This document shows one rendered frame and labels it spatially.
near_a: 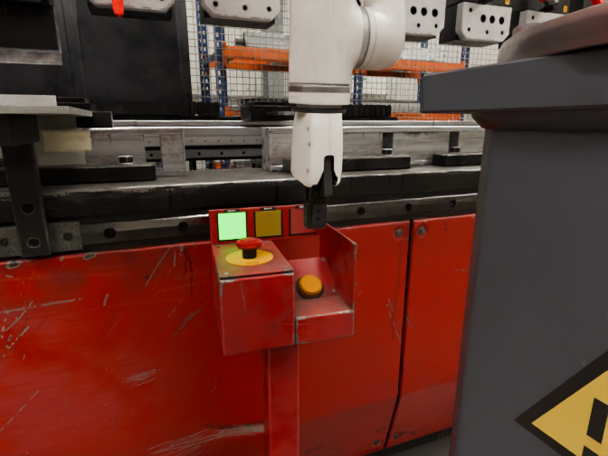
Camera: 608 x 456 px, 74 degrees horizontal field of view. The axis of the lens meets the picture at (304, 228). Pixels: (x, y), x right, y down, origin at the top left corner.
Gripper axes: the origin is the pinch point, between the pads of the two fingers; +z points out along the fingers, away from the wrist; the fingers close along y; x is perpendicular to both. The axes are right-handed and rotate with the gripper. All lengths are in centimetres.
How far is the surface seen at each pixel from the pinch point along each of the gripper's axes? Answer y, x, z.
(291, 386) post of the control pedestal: 2.3, -3.8, 29.3
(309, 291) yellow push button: 0.5, -0.6, 12.7
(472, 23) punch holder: -36, 50, -33
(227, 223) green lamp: -9.9, -12.1, 3.8
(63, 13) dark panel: -84, -47, -36
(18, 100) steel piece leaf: -22, -43, -15
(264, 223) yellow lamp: -9.8, -5.8, 4.4
